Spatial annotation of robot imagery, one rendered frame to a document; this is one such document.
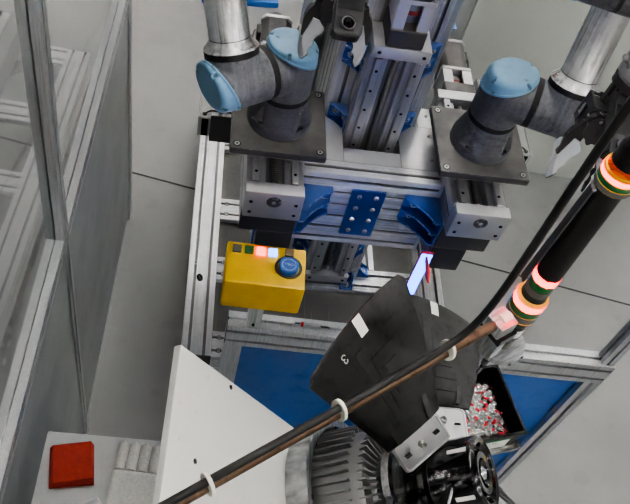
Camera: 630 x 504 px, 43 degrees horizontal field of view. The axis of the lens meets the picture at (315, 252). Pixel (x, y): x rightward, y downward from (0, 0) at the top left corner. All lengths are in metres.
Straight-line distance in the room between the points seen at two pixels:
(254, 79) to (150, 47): 2.00
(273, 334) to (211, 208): 1.06
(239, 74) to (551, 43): 1.67
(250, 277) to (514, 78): 0.74
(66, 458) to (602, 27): 1.37
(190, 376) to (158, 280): 1.72
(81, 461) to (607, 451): 1.90
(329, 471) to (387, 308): 0.30
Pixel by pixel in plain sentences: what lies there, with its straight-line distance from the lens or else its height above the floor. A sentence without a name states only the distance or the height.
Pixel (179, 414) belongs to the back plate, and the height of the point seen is 1.35.
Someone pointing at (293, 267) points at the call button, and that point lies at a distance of 1.59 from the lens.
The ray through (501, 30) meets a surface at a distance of 3.05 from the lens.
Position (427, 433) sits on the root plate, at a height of 1.26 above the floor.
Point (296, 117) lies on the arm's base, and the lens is 1.85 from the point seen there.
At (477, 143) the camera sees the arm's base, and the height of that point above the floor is 1.09.
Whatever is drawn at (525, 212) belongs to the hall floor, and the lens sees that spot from 3.43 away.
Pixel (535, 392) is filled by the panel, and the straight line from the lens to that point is 2.11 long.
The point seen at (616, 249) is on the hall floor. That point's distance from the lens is 3.51.
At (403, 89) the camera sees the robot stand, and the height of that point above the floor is 1.12.
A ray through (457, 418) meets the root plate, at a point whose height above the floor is 1.19.
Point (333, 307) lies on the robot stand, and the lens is 2.62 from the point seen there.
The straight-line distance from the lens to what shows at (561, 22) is 3.08.
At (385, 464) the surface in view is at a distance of 1.31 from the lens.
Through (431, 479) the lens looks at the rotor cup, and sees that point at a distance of 1.29.
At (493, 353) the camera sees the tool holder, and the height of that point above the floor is 1.47.
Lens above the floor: 2.36
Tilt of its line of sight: 52 degrees down
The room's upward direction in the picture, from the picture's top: 17 degrees clockwise
